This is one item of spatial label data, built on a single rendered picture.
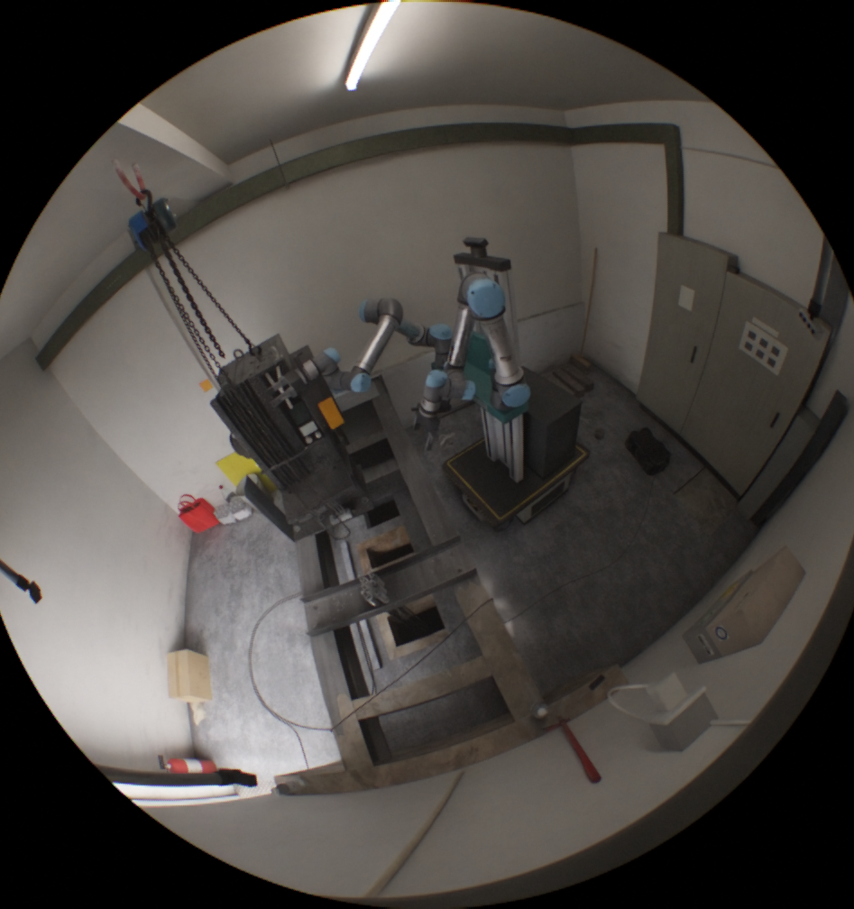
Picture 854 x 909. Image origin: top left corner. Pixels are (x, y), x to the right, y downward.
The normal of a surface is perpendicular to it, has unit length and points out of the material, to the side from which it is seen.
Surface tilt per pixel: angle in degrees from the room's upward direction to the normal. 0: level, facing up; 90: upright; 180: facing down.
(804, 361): 90
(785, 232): 90
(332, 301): 90
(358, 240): 90
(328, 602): 0
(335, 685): 0
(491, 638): 0
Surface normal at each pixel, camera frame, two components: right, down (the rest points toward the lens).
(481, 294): 0.07, 0.63
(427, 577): -0.22, -0.66
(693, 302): -0.91, 0.40
